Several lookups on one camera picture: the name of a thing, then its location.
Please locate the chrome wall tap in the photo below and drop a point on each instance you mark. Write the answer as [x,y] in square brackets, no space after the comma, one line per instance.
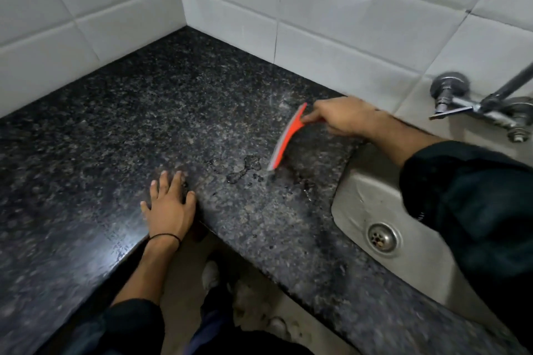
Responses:
[491,109]

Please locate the person's right hand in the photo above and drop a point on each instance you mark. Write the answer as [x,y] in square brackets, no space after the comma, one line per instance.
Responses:
[347,115]

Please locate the person's right fingers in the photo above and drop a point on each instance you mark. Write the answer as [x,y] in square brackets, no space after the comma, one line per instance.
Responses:
[318,113]

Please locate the red squeegee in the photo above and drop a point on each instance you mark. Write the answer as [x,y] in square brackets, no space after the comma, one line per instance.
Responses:
[287,138]

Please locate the person's right dark sleeve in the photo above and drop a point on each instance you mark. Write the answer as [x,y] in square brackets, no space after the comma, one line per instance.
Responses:
[479,209]

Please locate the person's left thumb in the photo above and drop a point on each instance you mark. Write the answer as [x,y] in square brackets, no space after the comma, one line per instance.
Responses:
[190,200]

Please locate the person's left hand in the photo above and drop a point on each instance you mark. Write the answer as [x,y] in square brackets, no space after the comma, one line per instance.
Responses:
[168,215]

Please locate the person's left forearm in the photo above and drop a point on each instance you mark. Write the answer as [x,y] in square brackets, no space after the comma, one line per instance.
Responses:
[148,269]

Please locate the person's left middle finger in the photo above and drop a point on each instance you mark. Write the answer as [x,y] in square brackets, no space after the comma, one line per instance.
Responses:
[164,183]

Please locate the person's white shoe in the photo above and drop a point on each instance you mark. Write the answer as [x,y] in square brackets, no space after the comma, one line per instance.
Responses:
[211,275]
[278,327]

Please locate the person's left dark sleeve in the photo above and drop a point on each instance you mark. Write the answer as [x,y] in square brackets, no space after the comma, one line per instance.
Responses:
[125,329]

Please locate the person's dark sleeve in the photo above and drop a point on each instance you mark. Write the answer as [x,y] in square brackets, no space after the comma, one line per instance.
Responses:
[479,209]
[125,329]

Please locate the metal sink drain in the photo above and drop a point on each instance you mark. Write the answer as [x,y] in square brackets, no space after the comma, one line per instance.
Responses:
[382,237]

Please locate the black wrist band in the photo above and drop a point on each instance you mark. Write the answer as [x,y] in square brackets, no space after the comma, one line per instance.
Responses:
[165,235]

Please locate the person's left little finger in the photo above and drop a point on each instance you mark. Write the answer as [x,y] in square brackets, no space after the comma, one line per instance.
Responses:
[145,208]

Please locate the stainless steel sink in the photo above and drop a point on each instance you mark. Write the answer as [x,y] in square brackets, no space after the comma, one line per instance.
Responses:
[374,196]

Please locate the person's dark trousers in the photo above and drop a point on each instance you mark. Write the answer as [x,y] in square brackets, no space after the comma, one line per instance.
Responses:
[216,325]

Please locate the person's right forearm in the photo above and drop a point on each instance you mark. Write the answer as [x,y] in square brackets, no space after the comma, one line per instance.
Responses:
[402,138]

